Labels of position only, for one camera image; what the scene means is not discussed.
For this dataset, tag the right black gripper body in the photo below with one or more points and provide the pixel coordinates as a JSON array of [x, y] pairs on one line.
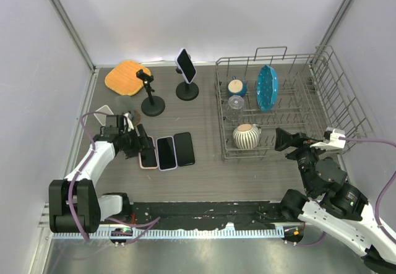
[[304, 156]]

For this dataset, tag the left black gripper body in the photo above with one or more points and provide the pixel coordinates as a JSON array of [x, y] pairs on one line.
[[130, 143]]

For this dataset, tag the pink case phone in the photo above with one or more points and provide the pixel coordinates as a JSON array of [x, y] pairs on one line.
[[151, 162]]

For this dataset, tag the lavender case phone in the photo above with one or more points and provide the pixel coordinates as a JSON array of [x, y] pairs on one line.
[[166, 153]]

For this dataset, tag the black round base stand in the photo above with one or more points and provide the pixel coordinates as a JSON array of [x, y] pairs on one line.
[[152, 105]]

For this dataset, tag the black phone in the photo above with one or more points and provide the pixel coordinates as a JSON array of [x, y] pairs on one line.
[[184, 149]]

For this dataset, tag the black tall pole stand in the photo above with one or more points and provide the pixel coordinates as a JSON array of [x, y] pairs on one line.
[[187, 91]]

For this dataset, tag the white case phone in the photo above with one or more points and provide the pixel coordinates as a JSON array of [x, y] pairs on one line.
[[185, 65]]

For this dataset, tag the grey stand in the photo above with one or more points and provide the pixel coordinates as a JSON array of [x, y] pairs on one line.
[[124, 105]]

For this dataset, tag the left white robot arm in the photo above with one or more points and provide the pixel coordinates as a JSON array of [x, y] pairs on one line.
[[74, 206]]

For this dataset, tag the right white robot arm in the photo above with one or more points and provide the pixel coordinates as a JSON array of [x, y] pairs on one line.
[[330, 203]]

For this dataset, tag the white phone stand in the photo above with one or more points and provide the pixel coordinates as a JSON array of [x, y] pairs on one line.
[[101, 114]]

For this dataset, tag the striped ceramic mug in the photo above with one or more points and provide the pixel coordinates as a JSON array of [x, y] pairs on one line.
[[246, 136]]

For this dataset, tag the teal speckled plate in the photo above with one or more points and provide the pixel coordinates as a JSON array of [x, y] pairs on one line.
[[267, 88]]

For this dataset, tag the clear glass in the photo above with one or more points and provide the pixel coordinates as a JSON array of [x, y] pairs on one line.
[[234, 108]]

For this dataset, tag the orange woven mat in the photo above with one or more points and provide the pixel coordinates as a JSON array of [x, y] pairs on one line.
[[123, 80]]

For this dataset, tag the blue mug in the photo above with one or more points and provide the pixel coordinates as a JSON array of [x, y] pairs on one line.
[[236, 87]]

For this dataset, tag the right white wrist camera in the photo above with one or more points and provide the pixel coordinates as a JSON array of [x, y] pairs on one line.
[[332, 140]]

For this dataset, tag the grey wire dish rack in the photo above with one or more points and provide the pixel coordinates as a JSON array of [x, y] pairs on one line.
[[314, 93]]

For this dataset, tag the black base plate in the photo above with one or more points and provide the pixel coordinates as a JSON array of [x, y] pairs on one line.
[[207, 216]]

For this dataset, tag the white cable duct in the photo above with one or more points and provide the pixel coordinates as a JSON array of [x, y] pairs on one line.
[[119, 233]]

